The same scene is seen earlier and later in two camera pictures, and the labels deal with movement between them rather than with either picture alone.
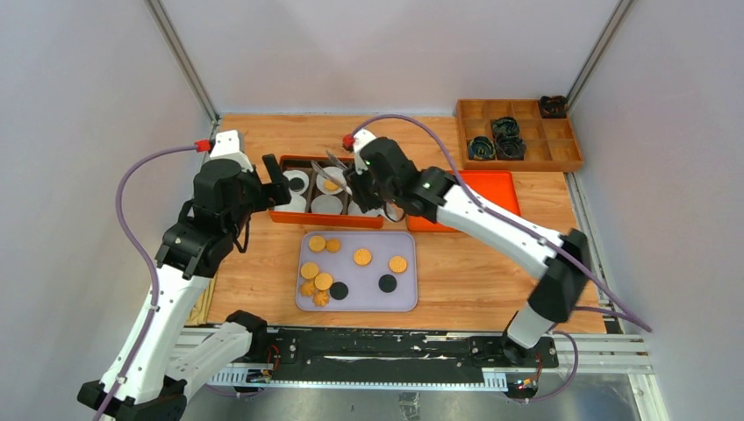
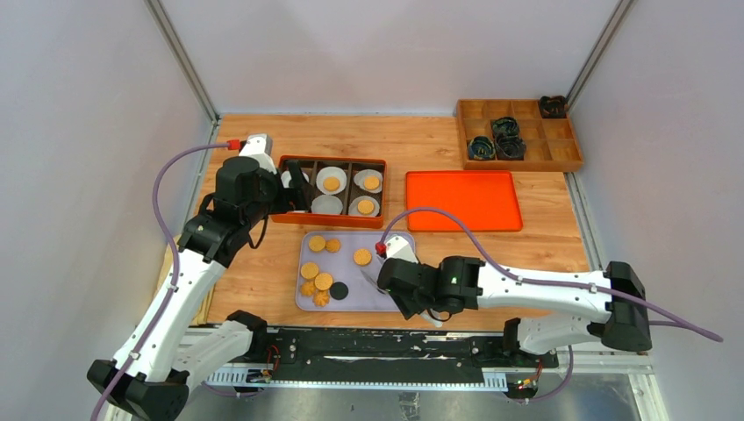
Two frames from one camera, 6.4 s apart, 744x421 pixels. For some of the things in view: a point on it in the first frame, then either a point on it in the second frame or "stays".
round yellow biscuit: (330, 186) stays
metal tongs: (328, 175) -> (431, 315)
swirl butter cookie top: (332, 246) stays
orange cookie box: (321, 194) stays
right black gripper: (356, 180) -> (407, 306)
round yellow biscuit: (323, 281) stays
